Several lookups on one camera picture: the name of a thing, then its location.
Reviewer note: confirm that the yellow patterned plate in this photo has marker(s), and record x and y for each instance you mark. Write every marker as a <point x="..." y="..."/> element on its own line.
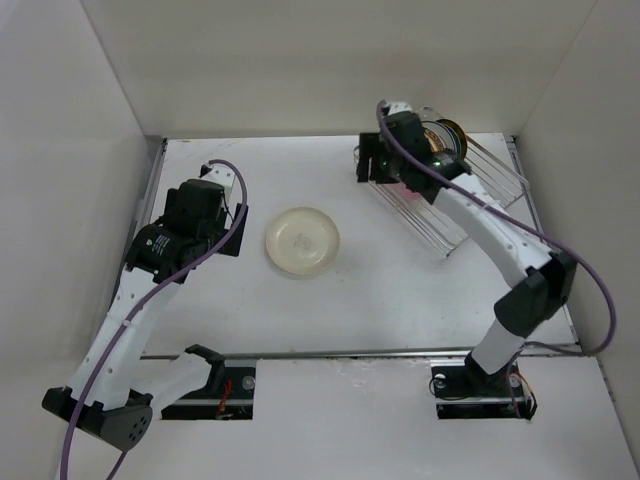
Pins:
<point x="445" y="134"/>

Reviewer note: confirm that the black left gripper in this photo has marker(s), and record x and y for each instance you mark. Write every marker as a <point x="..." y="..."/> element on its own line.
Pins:
<point x="231" y="246"/>

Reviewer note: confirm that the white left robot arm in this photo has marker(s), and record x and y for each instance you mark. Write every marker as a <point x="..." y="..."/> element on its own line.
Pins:
<point x="104" y="398"/>

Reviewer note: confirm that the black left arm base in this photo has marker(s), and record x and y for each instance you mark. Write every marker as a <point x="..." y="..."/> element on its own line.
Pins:
<point x="228" y="398"/>

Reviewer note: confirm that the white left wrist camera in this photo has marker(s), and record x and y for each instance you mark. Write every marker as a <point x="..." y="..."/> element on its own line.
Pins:
<point x="219" y="174"/>

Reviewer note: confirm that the cream white plate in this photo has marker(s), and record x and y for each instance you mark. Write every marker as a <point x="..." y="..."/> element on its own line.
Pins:
<point x="302" y="241"/>

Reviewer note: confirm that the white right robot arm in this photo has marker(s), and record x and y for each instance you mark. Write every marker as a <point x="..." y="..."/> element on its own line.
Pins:
<point x="539" y="278"/>

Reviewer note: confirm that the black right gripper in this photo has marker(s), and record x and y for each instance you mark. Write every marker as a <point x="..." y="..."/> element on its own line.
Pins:
<point x="371" y="145"/>

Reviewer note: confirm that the steel wire dish rack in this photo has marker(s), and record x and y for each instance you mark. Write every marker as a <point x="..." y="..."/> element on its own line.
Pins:
<point x="459" y="194"/>

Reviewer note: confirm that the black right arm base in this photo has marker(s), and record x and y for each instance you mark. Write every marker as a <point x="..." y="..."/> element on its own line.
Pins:
<point x="459" y="396"/>

